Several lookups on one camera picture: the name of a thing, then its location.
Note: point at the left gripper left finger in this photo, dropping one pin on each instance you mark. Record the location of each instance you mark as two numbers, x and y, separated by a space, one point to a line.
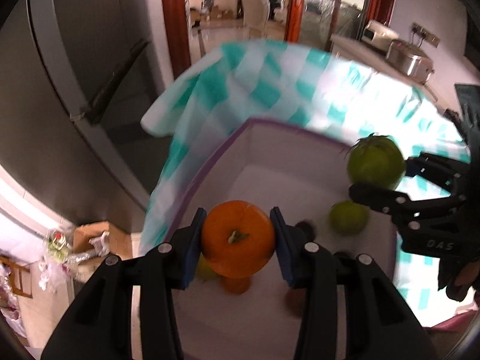
97 325

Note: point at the silver cooking pot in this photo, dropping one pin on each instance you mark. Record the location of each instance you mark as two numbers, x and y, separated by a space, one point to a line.
410 60

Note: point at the dark passion fruit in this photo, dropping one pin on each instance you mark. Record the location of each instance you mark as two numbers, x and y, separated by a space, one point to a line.
308 230

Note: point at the green lime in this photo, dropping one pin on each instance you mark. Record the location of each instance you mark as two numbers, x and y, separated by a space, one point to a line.
348 218

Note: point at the grey refrigerator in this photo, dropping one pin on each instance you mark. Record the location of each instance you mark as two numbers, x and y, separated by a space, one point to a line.
77 76

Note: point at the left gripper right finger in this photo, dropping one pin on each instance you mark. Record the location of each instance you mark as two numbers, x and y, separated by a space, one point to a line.
352 310

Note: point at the wooden stool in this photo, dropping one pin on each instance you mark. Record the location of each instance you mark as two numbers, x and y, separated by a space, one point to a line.
16 277

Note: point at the dark red apple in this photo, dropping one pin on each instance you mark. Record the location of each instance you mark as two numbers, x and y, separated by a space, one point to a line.
294 300

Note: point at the purple white storage box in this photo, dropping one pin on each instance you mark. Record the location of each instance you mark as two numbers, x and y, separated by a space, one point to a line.
268 164

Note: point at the teal white checkered tablecloth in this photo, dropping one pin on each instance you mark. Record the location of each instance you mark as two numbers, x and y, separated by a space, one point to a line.
291 83

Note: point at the yellow orange citrus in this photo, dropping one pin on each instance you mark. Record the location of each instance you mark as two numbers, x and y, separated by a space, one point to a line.
204 272

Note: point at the white appliance on counter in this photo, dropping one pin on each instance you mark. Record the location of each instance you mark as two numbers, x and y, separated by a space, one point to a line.
378 35

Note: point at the green tomato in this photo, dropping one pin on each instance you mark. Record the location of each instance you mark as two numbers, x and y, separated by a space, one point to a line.
376 160

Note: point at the small mandarin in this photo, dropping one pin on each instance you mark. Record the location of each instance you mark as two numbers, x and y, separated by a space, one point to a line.
235 286

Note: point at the wall power socket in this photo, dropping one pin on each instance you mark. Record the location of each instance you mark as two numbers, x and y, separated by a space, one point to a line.
421 35

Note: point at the large orange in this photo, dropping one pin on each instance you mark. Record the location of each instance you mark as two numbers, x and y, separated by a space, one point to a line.
238 239

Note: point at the white ornate chair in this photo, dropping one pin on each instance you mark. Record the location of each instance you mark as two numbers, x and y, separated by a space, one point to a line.
255 17

